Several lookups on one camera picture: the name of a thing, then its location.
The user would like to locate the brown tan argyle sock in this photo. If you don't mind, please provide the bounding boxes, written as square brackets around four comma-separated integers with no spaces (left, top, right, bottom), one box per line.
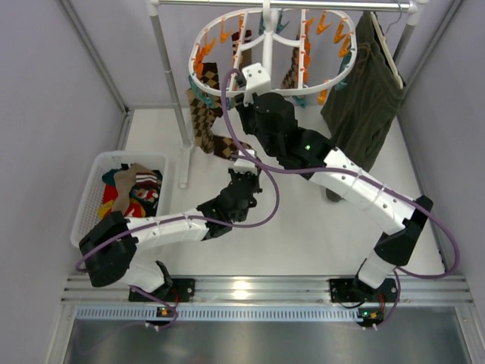
[186,89,223,154]

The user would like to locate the dark brown argyle sock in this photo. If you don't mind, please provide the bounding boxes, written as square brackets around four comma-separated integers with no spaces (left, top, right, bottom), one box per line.
[200,62,220,89]

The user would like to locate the tan sock maroon white stripes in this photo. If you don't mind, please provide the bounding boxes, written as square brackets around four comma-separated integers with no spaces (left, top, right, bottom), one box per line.
[112,163,161,213]

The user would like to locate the brown orange argyle sock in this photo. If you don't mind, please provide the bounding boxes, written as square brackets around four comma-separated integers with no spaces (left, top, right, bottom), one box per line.
[213,135,239,160]

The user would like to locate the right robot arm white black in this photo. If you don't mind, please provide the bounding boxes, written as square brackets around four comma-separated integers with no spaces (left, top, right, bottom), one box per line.
[235,93,433,295]

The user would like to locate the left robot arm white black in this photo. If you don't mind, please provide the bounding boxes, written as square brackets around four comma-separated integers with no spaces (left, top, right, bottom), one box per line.
[79,168,261,300]

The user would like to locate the pile of socks in basket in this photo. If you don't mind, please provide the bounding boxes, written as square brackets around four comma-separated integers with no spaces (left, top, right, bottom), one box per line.
[98,164,163,219]

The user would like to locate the white oval clip hanger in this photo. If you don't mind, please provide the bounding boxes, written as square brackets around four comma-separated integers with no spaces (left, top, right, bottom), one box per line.
[188,7,358,108]

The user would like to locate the white clothes hanger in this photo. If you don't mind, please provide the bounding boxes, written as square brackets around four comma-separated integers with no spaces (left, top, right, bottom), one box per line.
[370,11,405,90]

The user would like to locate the argyle sock right inner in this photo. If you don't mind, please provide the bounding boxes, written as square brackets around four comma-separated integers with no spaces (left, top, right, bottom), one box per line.
[280,35,311,89]

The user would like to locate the tan striped sock inner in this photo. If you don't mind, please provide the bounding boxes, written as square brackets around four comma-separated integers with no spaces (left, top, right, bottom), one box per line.
[231,30,252,70]

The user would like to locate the olive green hanging garment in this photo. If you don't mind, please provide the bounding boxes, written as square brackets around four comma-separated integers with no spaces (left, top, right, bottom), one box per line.
[320,11,407,204]

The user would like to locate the white laundry basket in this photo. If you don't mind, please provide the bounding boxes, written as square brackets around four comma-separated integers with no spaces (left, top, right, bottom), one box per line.
[70,151,174,249]

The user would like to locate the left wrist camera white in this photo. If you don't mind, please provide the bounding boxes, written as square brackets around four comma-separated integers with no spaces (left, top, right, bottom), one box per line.
[232,151,258,174]

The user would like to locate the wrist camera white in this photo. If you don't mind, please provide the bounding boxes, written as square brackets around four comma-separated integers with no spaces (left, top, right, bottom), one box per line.
[242,62,271,106]
[232,151,258,174]

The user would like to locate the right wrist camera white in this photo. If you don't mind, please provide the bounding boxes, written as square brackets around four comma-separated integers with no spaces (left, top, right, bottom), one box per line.
[242,62,271,106]

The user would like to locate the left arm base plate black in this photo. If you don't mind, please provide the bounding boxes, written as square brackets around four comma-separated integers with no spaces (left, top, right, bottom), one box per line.
[128,278,196,303]

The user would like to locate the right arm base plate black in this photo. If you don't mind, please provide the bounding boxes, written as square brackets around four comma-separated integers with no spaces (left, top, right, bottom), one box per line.
[329,278,398,303]

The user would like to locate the clothes rack metal frame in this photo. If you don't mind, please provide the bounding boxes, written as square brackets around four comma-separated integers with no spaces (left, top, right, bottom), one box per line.
[146,1,427,189]

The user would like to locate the aluminium mounting rail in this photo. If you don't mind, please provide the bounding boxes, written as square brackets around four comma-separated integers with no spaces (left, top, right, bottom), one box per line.
[61,275,474,306]

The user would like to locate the slotted cable duct grey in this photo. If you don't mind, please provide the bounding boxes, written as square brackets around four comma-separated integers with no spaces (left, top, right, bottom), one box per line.
[76,305,363,322]

